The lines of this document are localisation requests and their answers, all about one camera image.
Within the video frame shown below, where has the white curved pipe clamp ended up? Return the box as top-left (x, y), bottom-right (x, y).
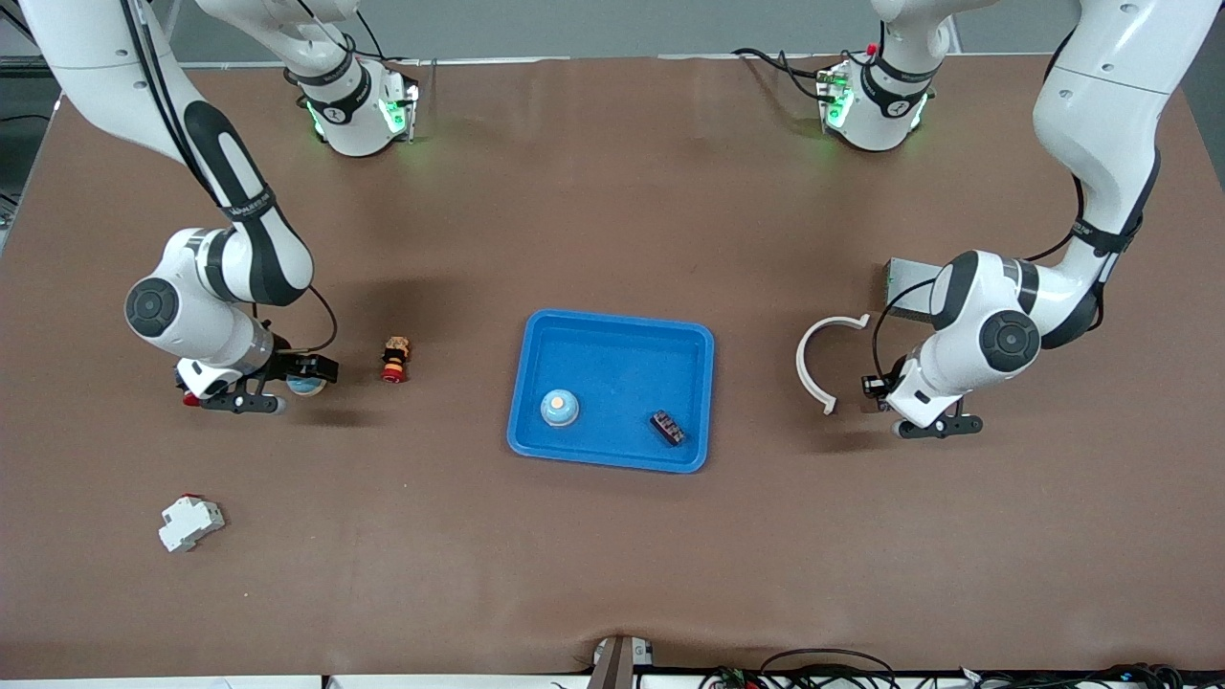
top-left (795, 313), bottom-right (872, 415)

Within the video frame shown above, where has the grey metal box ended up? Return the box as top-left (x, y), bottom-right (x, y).
top-left (883, 257), bottom-right (948, 324)

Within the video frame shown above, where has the white circuit breaker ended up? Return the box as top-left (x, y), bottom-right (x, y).
top-left (158, 494), bottom-right (227, 554)

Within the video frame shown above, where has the blue plastic tray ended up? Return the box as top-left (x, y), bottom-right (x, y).
top-left (506, 308), bottom-right (716, 475)

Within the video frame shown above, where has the brown table mat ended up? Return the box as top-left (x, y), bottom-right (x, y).
top-left (0, 53), bottom-right (1225, 680)

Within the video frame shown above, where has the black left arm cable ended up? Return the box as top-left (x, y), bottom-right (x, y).
top-left (872, 29), bottom-right (1092, 384)

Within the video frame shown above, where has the black looped cable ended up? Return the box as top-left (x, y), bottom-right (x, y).
top-left (759, 648), bottom-right (898, 689)

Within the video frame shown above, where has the black right base cable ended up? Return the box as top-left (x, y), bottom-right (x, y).
top-left (354, 8), bottom-right (422, 64)

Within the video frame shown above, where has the black base cable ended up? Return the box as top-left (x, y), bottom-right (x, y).
top-left (731, 46), bottom-right (843, 104)
top-left (354, 8), bottom-right (422, 64)

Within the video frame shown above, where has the black left base cable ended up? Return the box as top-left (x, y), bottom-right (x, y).
top-left (731, 46), bottom-right (843, 104)

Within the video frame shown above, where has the black cable bundle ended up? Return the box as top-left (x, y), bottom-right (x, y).
top-left (900, 662), bottom-right (1225, 689)

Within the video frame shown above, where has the aluminium frame post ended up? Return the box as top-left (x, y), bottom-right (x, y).
top-left (0, 19), bottom-right (58, 97)

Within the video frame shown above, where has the brown camera stand post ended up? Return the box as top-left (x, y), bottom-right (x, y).
top-left (587, 634), bottom-right (635, 689)

